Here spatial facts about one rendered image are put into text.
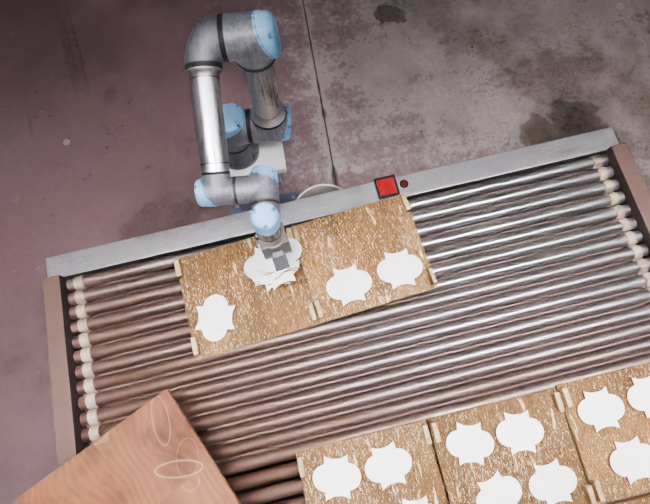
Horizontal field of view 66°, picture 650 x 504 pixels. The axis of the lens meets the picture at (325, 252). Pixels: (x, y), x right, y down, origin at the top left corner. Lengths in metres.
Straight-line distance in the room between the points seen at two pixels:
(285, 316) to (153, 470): 0.59
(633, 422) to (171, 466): 1.39
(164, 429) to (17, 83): 2.57
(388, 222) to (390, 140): 1.25
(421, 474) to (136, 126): 2.41
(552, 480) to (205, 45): 1.55
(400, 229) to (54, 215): 2.04
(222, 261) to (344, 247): 0.42
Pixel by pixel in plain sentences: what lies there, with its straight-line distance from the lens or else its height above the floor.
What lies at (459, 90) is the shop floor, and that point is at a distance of 3.19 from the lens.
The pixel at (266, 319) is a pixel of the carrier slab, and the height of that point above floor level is 0.94.
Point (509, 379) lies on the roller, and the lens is 1.75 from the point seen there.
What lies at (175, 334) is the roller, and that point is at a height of 0.92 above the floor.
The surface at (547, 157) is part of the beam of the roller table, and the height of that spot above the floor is 0.92.
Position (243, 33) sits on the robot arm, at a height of 1.53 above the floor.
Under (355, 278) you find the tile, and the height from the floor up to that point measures 0.95.
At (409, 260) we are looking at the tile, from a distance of 1.71.
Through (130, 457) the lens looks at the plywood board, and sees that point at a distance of 1.66.
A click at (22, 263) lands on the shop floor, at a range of 3.15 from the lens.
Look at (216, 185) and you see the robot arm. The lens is 1.36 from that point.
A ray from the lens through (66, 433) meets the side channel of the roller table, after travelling 1.83.
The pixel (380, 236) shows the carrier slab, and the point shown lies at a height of 0.94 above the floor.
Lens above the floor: 2.58
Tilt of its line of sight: 74 degrees down
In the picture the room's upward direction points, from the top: 4 degrees counter-clockwise
